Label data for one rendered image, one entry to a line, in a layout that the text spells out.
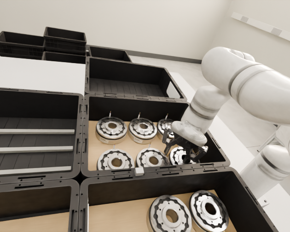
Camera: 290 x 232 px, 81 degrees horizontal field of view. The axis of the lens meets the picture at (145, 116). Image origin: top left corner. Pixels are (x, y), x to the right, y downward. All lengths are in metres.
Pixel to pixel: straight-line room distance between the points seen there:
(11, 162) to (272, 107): 0.56
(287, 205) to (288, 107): 0.76
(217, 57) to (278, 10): 3.33
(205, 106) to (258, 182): 0.34
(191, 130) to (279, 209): 0.61
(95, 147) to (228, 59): 0.42
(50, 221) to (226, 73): 0.46
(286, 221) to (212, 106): 0.63
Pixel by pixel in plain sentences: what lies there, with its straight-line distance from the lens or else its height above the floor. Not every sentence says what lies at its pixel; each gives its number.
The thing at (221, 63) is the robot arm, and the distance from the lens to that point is 0.36.
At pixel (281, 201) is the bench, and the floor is 0.70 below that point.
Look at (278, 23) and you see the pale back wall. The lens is 3.61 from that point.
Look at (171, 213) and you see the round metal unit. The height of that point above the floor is 0.84.
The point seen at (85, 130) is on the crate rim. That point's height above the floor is 0.93.
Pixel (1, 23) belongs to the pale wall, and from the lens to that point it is 3.51.
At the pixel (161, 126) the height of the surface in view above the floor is 0.86.
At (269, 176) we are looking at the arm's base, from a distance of 0.65.
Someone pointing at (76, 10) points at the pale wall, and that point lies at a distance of 3.31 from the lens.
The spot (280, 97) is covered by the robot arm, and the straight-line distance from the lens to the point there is 0.26.
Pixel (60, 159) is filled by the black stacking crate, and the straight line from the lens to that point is 0.54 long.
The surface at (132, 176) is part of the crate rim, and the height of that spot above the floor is 0.93.
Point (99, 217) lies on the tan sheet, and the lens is 0.46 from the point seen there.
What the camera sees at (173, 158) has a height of 0.86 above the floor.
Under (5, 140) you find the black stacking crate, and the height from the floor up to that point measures 0.83.
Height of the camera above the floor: 1.27
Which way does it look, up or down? 38 degrees down
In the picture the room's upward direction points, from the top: 18 degrees clockwise
